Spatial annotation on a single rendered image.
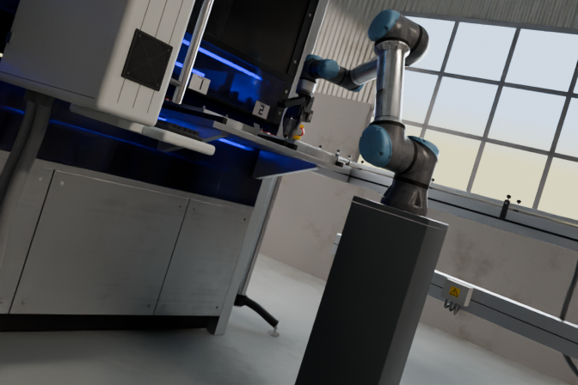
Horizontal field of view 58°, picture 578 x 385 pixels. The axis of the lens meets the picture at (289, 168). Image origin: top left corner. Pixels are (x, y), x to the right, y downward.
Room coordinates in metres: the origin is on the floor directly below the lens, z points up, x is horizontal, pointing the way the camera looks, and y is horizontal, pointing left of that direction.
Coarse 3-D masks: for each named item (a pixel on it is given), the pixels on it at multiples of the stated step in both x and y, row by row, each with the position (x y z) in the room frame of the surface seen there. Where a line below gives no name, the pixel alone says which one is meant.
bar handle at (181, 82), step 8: (208, 0) 1.34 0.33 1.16; (200, 8) 1.35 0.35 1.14; (208, 8) 1.34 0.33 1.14; (200, 16) 1.34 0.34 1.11; (200, 24) 1.34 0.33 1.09; (200, 32) 1.34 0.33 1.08; (192, 40) 1.34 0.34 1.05; (192, 48) 1.34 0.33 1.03; (192, 56) 1.34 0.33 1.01; (184, 64) 1.34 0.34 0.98; (192, 64) 1.35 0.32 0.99; (184, 72) 1.34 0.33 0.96; (176, 80) 1.33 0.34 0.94; (184, 80) 1.34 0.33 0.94; (176, 88) 1.34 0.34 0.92; (184, 88) 1.35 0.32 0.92; (176, 96) 1.34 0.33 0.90
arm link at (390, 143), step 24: (384, 24) 1.64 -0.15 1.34; (408, 24) 1.67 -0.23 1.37; (384, 48) 1.65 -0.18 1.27; (408, 48) 1.66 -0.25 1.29; (384, 72) 1.63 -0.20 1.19; (384, 96) 1.60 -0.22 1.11; (384, 120) 1.55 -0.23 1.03; (360, 144) 1.59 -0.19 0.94; (384, 144) 1.51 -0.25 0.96; (408, 144) 1.56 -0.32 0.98; (384, 168) 1.58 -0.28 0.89
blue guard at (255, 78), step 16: (0, 0) 1.47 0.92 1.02; (16, 0) 1.49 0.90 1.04; (208, 48) 1.98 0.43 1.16; (176, 64) 1.90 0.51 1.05; (208, 64) 2.00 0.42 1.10; (224, 64) 2.05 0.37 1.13; (240, 64) 2.10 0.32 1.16; (224, 80) 2.07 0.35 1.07; (240, 80) 2.12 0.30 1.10; (256, 80) 2.18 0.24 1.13; (272, 80) 2.24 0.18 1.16; (224, 96) 2.08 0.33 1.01; (240, 96) 2.14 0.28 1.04; (256, 96) 2.20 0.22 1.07; (272, 96) 2.26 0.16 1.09; (272, 112) 2.28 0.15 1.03
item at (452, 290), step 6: (450, 282) 2.41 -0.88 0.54; (456, 282) 2.40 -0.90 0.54; (444, 288) 2.42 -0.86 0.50; (450, 288) 2.40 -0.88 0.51; (456, 288) 2.38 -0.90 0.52; (462, 288) 2.37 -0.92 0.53; (468, 288) 2.35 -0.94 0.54; (444, 294) 2.42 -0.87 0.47; (450, 294) 2.40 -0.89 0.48; (456, 294) 2.38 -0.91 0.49; (462, 294) 2.36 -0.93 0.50; (468, 294) 2.35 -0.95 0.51; (450, 300) 2.39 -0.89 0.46; (456, 300) 2.37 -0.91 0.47; (462, 300) 2.36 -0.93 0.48; (468, 300) 2.37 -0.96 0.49
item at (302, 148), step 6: (282, 138) 1.92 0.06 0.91; (300, 144) 1.90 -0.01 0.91; (300, 150) 1.91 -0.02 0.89; (306, 150) 1.93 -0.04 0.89; (312, 150) 1.96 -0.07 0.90; (318, 150) 1.98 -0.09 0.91; (318, 156) 1.99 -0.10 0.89; (324, 156) 2.01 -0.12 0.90; (330, 156) 2.04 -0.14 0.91; (336, 156) 2.06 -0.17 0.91; (330, 162) 2.04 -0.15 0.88
